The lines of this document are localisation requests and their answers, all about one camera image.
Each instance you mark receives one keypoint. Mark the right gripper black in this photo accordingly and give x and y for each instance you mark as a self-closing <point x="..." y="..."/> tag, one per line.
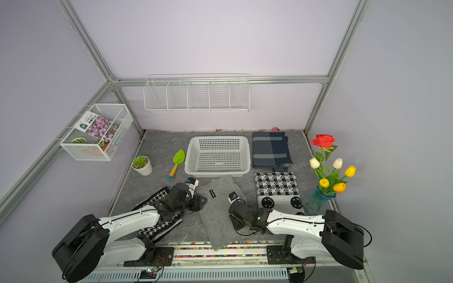
<point x="236" y="225"/>

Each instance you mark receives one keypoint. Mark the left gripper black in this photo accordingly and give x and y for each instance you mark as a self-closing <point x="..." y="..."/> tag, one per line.
<point x="197" y="205"/>

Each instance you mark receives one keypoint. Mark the grey scarf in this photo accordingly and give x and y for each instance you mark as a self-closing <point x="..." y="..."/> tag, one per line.
<point x="214" y="214"/>

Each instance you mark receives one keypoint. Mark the smiley houndstooth white scarf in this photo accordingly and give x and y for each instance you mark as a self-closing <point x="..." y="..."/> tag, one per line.
<point x="279" y="191"/>

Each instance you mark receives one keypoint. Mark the black white houndstooth scarf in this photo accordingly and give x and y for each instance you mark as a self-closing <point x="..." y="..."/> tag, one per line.
<point x="164" y="225"/>

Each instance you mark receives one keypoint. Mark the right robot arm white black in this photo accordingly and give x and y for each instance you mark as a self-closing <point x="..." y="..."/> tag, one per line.
<point x="328" y="235"/>

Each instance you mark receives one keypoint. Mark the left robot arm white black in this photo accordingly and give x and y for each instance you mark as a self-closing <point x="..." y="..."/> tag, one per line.
<point x="128" y="239"/>

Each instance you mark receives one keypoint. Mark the white plastic basket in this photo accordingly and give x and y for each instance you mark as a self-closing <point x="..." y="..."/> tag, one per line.
<point x="217" y="156"/>

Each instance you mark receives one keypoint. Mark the navy striped folded scarf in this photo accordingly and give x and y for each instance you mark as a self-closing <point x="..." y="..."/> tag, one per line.
<point x="270" y="150"/>

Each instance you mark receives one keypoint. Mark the green toy shovel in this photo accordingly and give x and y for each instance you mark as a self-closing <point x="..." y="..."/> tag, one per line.
<point x="178" y="159"/>

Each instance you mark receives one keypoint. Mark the small potted green plant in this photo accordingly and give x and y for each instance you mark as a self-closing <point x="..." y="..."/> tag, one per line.
<point x="142" y="165"/>

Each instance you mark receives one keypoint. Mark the blue glass vase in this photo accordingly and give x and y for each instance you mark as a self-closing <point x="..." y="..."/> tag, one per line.
<point x="317" y="203"/>

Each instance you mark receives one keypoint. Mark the artificial flower bouquet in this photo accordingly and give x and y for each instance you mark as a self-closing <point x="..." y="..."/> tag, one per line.
<point x="331" y="178"/>

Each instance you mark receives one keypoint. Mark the flower seed packet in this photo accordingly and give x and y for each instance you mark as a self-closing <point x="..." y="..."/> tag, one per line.
<point x="97" y="126"/>

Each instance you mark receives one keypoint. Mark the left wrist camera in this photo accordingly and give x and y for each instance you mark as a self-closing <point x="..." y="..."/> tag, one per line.
<point x="192" y="183"/>

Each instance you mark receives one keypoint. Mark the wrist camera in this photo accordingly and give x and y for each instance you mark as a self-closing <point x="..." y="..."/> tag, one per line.
<point x="192" y="183"/>
<point x="232" y="197"/>

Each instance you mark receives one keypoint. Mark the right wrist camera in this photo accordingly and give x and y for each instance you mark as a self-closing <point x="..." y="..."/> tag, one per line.
<point x="232" y="197"/>

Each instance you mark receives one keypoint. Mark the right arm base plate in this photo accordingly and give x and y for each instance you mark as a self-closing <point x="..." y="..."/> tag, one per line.
<point x="280" y="255"/>

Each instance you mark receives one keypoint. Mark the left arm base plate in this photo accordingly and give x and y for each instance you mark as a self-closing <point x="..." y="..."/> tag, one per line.
<point x="157" y="256"/>

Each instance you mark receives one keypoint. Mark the white wire wall shelf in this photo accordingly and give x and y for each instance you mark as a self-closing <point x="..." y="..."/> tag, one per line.
<point x="227" y="92"/>

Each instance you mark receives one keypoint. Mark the white mesh wall basket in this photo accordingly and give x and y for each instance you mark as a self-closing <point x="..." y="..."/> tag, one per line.
<point x="83" y="147"/>

